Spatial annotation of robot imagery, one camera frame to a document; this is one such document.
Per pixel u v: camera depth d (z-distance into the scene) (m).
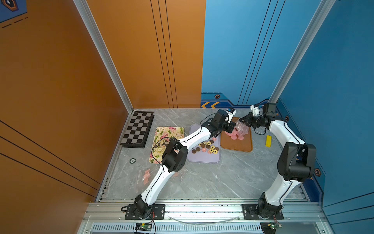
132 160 0.92
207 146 0.97
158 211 0.74
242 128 0.98
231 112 0.83
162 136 1.03
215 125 0.76
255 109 0.85
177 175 0.84
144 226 0.72
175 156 0.60
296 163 0.49
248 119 0.81
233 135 1.02
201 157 0.92
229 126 0.83
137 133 1.02
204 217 0.73
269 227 0.71
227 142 1.00
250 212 0.72
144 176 0.82
